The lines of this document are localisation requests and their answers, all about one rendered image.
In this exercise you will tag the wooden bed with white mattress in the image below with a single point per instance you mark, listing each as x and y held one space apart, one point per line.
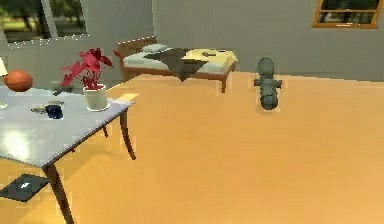
186 68

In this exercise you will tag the small dark object on bed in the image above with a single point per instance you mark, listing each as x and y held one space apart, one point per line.
209 53

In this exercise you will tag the dark brown blanket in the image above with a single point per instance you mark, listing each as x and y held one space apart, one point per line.
178 63

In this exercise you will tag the grey pillow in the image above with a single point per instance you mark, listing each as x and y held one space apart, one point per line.
154 48

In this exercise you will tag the grey green dumbbell shape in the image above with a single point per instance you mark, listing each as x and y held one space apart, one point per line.
268 85

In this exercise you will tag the red house plant white pot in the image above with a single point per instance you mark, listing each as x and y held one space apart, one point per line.
91 80

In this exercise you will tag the dark blue small object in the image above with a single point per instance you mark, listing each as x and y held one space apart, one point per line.
54 111

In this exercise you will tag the white table with brown legs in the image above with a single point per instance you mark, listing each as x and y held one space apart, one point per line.
40 133

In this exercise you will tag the orange basketball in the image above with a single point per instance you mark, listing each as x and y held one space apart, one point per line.
18 80

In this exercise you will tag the large white framed window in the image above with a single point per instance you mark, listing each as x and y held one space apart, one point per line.
40 18

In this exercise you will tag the wooden framed window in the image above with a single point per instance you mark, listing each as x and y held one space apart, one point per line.
348 13

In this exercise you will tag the dark grey flat square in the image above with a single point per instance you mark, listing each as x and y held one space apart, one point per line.
23 187

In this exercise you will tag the white lamp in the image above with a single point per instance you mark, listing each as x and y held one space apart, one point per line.
2 83

